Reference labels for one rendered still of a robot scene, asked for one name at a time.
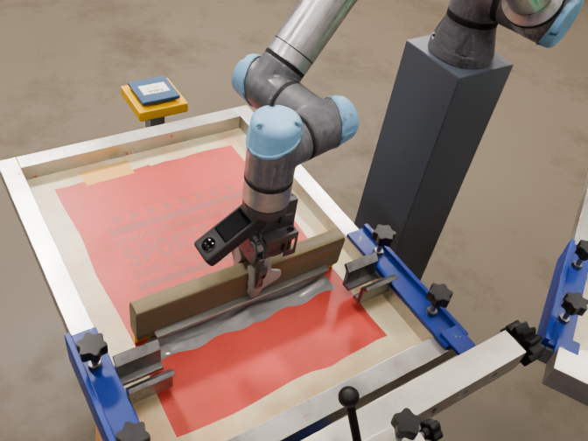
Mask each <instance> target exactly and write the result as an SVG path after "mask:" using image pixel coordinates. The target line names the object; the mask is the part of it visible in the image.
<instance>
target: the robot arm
mask: <svg viewBox="0 0 588 441"><path fill-rule="evenodd" d="M356 2H357V0H299V1H298V3H297V5H296V6H295V8H294V9H293V11H292V12H291V13H290V15H289V16H288V17H287V19H286V20H285V22H284V23H283V25H282V27H281V28H280V29H279V31H278V32H277V34H276V36H275V37H274V38H273V39H272V41H271V42H270V44H269V45H268V47H267V48H266V50H265V51H264V53H263V54H262V55H259V54H256V53H252V54H249V55H247V56H245V58H244V59H241V60H240V61H239V62H238V64H237V65H236V67H235V68H234V71H233V75H232V84H233V88H234V91H235V92H236V93H237V94H238V95H239V96H240V97H241V98H243V99H244V100H245V101H246V102H247V104H248V105H250V106H251V107H254V108H256V109H257V111H255V112H254V114H253V115H252V116H251V118H250V123H249V127H248V133H247V136H246V145H247V148H246V157H245V167H244V178H243V187H242V204H241V205H240V206H238V207H237V208H236V209H235V210H234V211H233V212H232V213H230V214H229V215H228V216H226V217H225V218H224V219H223V220H221V221H220V222H219V223H217V224H216V225H215V226H214V227H212V228H211V229H210V230H208V231H207V232H206V233H205V234H203V235H202V236H201V237H200V238H199V239H198V240H197V241H195V243H194V246H195V248H196V249H197V250H198V251H199V253H200V255H201V256H202V258H203V259H204V261H205V262H206V263H207V264H208V265H210V266H214V265H215V264H216V263H218V262H219V261H220V260H222V259H223V258H224V257H225V256H227V255H228V254H229V253H231V252H232V255H233V262H234V265H235V264H237V263H242V262H244V261H247V260H248V261H249V262H250V263H253V264H250V265H248V289H247V293H248V294H249V295H250V296H251V297H252V298H254V297H256V296H258V295H259V293H260V291H261V290H262V288H263V287H265V286H267V285H268V284H271V283H272V282H274V281H276V280H277V279H278V278H279V277H280V276H281V270H280V269H272V268H271V262H270V260H268V259H266V258H269V257H271V256H272V257H273V256H278V255H280V254H282V253H283V257H285V256H288V255H291V254H293V253H295V250H296V246H297V241H298V233H299V231H298V230H297V229H296V227H295V226H294V220H295V215H296V211H297V206H298V197H297V196H296V195H295V194H293V193H292V192H291V189H292V185H293V179H294V173H295V169H296V167H297V166H298V165H301V164H302V163H304V162H306V161H308V160H310V159H313V158H315V157H317V156H319V155H321V154H323V153H325V152H327V151H329V150H331V149H336V148H338V147H340V145H341V144H343V143H344V142H346V141H348V140H350V139H351V138H353V137H354V135H355V134H356V132H357V129H358V126H359V117H358V114H357V111H356V109H355V107H354V105H353V104H352V103H351V102H350V101H349V100H348V99H347V98H346V97H344V96H342V95H334V96H327V97H326V98H325V99H322V98H320V97H319V96H318V95H316V94H314V93H313V92H312V91H311V90H310V89H308V88H307V87H305V86H304V85H303V84H301V83H300V81H301V80H302V79H303V78H304V76H305V74H306V73H307V72H308V70H309V69H310V67H311V66H312V64H313V63H314V61H315V60H316V58H317V57H318V56H319V55H320V53H321V52H322V50H323V49H324V48H325V46H326V44H327V43H328V41H329V40H330V39H331V37H332V36H333V34H334V33H335V32H336V31H337V29H338V28H339V26H340V24H341V23H342V22H343V20H344V19H345V17H346V16H347V14H348V13H349V11H350V10H351V9H352V8H353V6H354V5H355V3H356ZM583 3H584V0H450V2H449V6H448V9H447V12H446V13H445V15H444V17H443V18H442V20H441V21H440V23H439V24H438V25H437V27H436V29H435V30H434V31H433V33H432V34H431V35H430V40H429V43H428V48H429V50H430V52H431V53H432V54H433V55H434V56H435V57H437V58H438V59H439V60H442V61H443V62H445V63H447V64H450V65H452V66H455V67H461V68H466V69H481V68H484V67H488V66H489V65H490V64H491V63H492V60H493V58H494V55H495V40H496V29H497V26H498V24H499V25H502V26H504V27H506V28H508V29H509V30H511V31H513V32H516V33H517V34H519V35H521V36H523V37H524V38H526V39H529V40H531V41H533V42H535V44H536V45H540V46H543V47H546V48H551V47H553V46H555V45H556V44H557V43H558V42H559V41H560V40H561V39H562V38H563V37H564V35H565V34H566V32H567V31H568V30H569V29H570V28H571V26H572V24H573V23H574V21H575V20H576V18H577V16H578V13H579V12H580V11H581V8H582V6H583ZM293 239H295V241H294V245H293V248H291V242H292V240H293Z"/></svg>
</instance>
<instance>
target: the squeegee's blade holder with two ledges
mask: <svg viewBox="0 0 588 441"><path fill-rule="evenodd" d="M328 272H329V268H328V267H327V265H324V266H321V267H319V268H316V269H313V270H310V271H308V272H305V273H304V274H301V275H298V276H294V277H293V278H290V279H288V280H285V281H282V282H281V283H277V284H274V285H272V286H270V287H267V288H265V289H262V290H261V291H260V293H259V295H258V296H256V297H251V296H250V295H247V296H245V297H240V298H238V299H236V300H234V301H231V302H229V303H226V304H223V305H220V306H218V307H215V308H213V309H211V310H208V311H204V312H202V313H200V314H198V315H195V316H192V317H190V318H187V319H184V320H182V321H179V322H177V323H175V324H172V325H168V326H166V327H164V328H161V329H159V330H156V331H155V332H154V333H155V336H156V338H157V340H161V339H163V338H165V337H168V336H170V335H173V334H174V333H178V332H181V331H183V330H185V329H187V328H190V327H192V326H196V325H198V324H200V323H203V322H205V321H208V320H209V319H214V318H216V317H219V316H220V315H223V314H225V313H228V312H231V311H233V310H236V309H238V308H241V307H243V306H245V305H249V304H251V303H254V302H255V301H258V300H260V299H263V298H266V297H269V296H271V295H274V294H276V293H278V292H280V291H284V290H287V289H289V288H291V287H293V286H296V285H298V284H301V283H304V282H306V281H309V280H311V279H313V278H316V277H320V276H322V275H324V274H326V273H328Z"/></svg>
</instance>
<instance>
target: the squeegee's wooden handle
mask: <svg viewBox="0 0 588 441"><path fill-rule="evenodd" d="M344 241H345V237H344V235H343V234H342V233H341V232H340V231H339V230H338V229H337V228H335V229H333V230H330V231H327V232H324V233H323V234H318V235H315V236H313V237H311V238H308V239H305V240H302V241H299V242H297V246H296V250H295V253H293V254H291V255H287V256H285V257H283V253H284V252H283V253H282V254H280V255H276V256H273V257H272V256H271V257H269V258H266V259H268V260H270V262H271V268H272V269H279V270H281V276H280V277H279V278H278V279H277V280H276V281H274V282H272V283H270V284H268V285H267V286H265V287H263V288H262V289H265V288H267V287H270V286H272V285H274V284H278V283H281V282H282V281H285V280H288V279H290V278H293V277H296V276H298V275H301V274H304V273H305V272H308V271H310V270H314V269H316V268H319V267H321V266H324V265H327V267H328V266H331V265H333V264H335V263H337V262H338V260H339V258H340V252H341V250H342V247H343V244H344ZM250 264H253V263H250V262H249V261H248V260H247V261H244V262H240V263H237V264H235V265H232V266H230V267H227V268H225V269H220V270H218V271H215V272H213V273H210V274H207V275H205V276H201V277H198V278H195V279H193V280H191V281H188V282H185V283H182V284H179V285H176V286H173V287H171V288H169V289H166V290H161V291H160V292H157V293H154V294H151V295H149V296H147V297H142V298H139V299H137V300H135V301H132V302H130V303H129V318H130V328H131V330H132V332H133V333H134V335H135V337H136V340H142V339H144V338H147V337H149V336H151V335H153V334H155V333H154V332H155V331H156V330H159V329H161V328H164V327H166V326H170V325H172V324H175V323H177V322H179V321H182V320H184V319H188V318H190V317H192V316H195V315H198V314H200V313H202V312H206V311H208V310H211V309H213V308H215V307H218V306H220V305H224V304H226V303H229V302H231V301H234V300H236V299H238V298H242V297H245V296H247V295H249V294H248V293H247V289H248V280H249V273H248V265H250Z"/></svg>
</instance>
